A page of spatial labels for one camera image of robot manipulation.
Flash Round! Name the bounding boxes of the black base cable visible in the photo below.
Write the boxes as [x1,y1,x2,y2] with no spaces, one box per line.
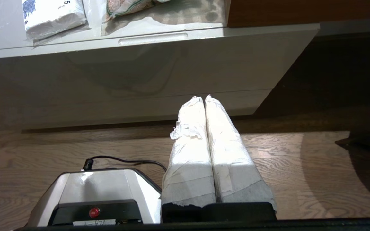
[82,156,167,172]

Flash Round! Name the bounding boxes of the white pack with blue print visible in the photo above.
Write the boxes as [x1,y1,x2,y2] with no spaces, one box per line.
[22,0,87,40]

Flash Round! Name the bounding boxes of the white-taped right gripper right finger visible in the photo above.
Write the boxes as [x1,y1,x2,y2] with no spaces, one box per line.
[205,94,277,211]

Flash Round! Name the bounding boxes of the brown wooden side cabinet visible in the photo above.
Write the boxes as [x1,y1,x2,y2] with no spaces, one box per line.
[225,0,370,116]

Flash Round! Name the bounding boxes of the cereal bag with green label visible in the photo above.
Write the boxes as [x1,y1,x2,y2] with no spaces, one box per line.
[101,0,227,36]

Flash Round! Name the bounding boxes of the glossy grey cabinet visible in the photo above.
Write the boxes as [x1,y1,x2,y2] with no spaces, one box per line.
[0,0,320,130]

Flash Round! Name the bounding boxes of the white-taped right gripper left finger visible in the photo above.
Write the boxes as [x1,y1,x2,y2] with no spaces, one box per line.
[162,96,217,208]

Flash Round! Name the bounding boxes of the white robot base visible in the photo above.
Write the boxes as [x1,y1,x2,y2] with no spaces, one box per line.
[28,168,163,227]

